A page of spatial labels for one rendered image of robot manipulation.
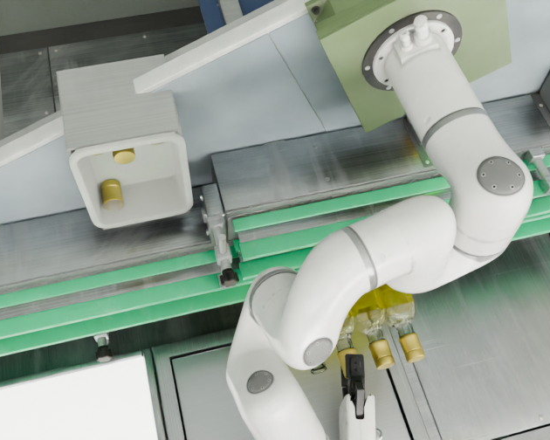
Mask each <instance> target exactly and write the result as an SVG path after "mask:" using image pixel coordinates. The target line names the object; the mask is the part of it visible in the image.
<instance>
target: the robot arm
mask: <svg viewBox="0 0 550 440"><path fill-rule="evenodd" d="M427 19H428V18H427V17H426V16H424V15H419V16H417V17H416V18H415V20H414V23H413V24H410V25H408V26H406V27H403V28H402V29H400V30H399V31H397V32H396V33H394V34H393V35H392V36H390V37H389V38H388V39H387V40H386V41H385V42H384V43H383V44H382V46H381V47H380V48H379V50H378V51H377V53H376V54H375V57H374V61H373V72H374V75H375V77H376V78H377V79H378V80H379V82H381V83H382V84H383V85H386V86H392V87H393V88H394V90H395V93H396V95H397V97H398V99H399V100H400V102H401V104H402V107H403V109H404V111H405V113H406V114H407V116H408V118H409V121H410V123H411V125H412V127H413V128H414V129H415V131H416V134H417V136H418V138H419V140H420V142H421V143H422V145H423V148H424V150H425V152H426V154H427V156H428V157H429V159H430V161H431V163H432V164H433V166H434V167H435V168H436V170H437V171H438V172H439V173H440V174H441V175H442V176H443V177H444V178H445V179H446V181H447V182H448V184H449V185H450V189H451V197H450V201H449V204H448V203H447V202H445V201H444V200H443V199H441V198H439V197H437V196H426V195H421V196H413V197H411V198H408V199H406V200H403V201H401V202H399V203H396V204H394V205H392V206H390V207H388V208H386V209H385V210H381V211H380V212H378V213H376V214H374V215H372V216H370V217H367V218H365V219H362V220H360V221H359V222H357V223H353V224H351V225H349V226H347V227H344V228H342V229H340V230H337V231H335V232H333V233H331V234H330V235H328V236H327V237H325V238H324V239H322V240H321V241H320V242H319V243H318V244H316V245H315V246H314V247H313V249H312V250H311V251H310V253H309V254H308V255H307V257H306V259H305V261H304V262H303V264H302V266H301V267H300V269H299V271H298V272H296V271H295V270H293V269H292V268H289V267H284V266H276V267H272V268H269V269H267V270H265V271H263V272H261V273H260V274H259V275H257V276H256V278H255V279H254V280H253V282H252V283H251V286H250V289H249V291H248V292H247V295H246V297H245V301H244V305H243V309H242V312H241V314H240V318H239V321H238V323H237V329H236V332H235V335H234V338H233V341H232V344H231V348H230V353H229V357H228V361H227V367H226V381H227V384H228V387H229V389H230V392H231V394H232V396H233V398H234V400H235V403H236V405H237V408H238V410H239V412H240V414H241V417H242V418H243V419H244V422H245V424H246V425H247V427H248V429H249V430H250V432H251V434H252V435H253V436H254V438H255V439H256V440H330V439H329V437H328V436H327V434H326V432H325V430H324V429H323V427H322V425H321V424H320V421H319V419H318V417H317V416H316V415H315V413H314V411H313V408H312V406H311V404H310V402H309V401H308V400H307V398H306V395H305V394H304V392H303V390H302V388H301V387H300V385H299V384H298V382H297V381H296V379H295V378H294V376H293V374H292V372H291V371H290V369H289V368H288V367H287V365H289V366H290V367H292V368H296V369H299V370H307V369H311V368H315V367H317V366H319V365H320V364H321V363H322V362H324V361H325V360H326V359H327V358H328V356H329V355H330V354H331V353H332V352H333V350H334V348H335V346H336V343H337V341H338V339H339V336H340V330H341V328H342V325H343V323H344V320H345V318H346V317H347V314H348V312H349V311H350V309H351V308H352V306H353V305H354V303H355V302H356V301H357V300H358V299H359V298H360V297H361V296H362V295H363V294H365V293H367V292H370V291H372V290H374V289H375V288H377V287H379V286H381V285H384V284H387V285H388V286H390V287H391V288H393V289H394V290H397V291H398V292H405V293H421V292H427V291H430V290H433V289H436V288H438V287H439V286H441V285H444V284H447V283H449V282H451V281H452V280H454V279H456V278H459V277H461V276H463V275H465V274H466V273H469V272H472V271H474V270H476V269H477V268H479V267H481V266H483V265H486V264H487V263H489V262H491V261H492V260H493V259H495V258H497V257H498V256H499V255H500V254H502V253H503V251H504V250H505V249H506V247H507V246H508V244H509V243H510V242H511V241H512V238H513V236H514V234H515V233H516V231H517V230H518V228H519V227H520V225H521V223H522V222H523V220H524V218H525V216H526V213H527V211H528V210H529V208H530V205H531V202H532V199H533V179H532V176H531V174H530V172H529V170H528V168H527V166H526V165H525V163H524V162H522V161H521V160H520V158H519V157H518V156H517V155H516V154H515V153H514V152H513V151H512V150H511V148H510V147H509V146H508V145H507V144H506V142H505V141H504V139H503V138H502V136H501V135H500V133H499V132H498V130H497V129H496V128H495V126H494V124H493V123H492V120H491V119H490V117H489V115H488V114H487V112H486V111H485V109H484V108H483V106H482V104H481V103H480V101H479V99H478V97H477V95H476V94H475V93H474V91H473V89H472V88H471V85H470V83H469V82H468V80H467V78H466V77H465V76H464V73H463V72H462V70H461V68H460V67H459V65H458V63H457V61H456V60H455V58H454V57H453V55H452V53H451V51H452V48H453V45H454V35H453V33H452V31H451V29H450V27H449V26H448V25H447V24H445V23H443V22H440V21H436V20H427ZM286 364H287V365H286ZM345 366H346V377H347V378H345V376H344V374H343V370H342V368H341V366H340V373H341V386H342V387H345V388H342V396H343V400H342V402H341V405H340V412H339V426H340V440H375V397H374V396H373V395H372V394H370V395H368V397H367V399H366V400H365V370H364V356H363V354H346V355H345ZM354 398H355V399H354Z"/></svg>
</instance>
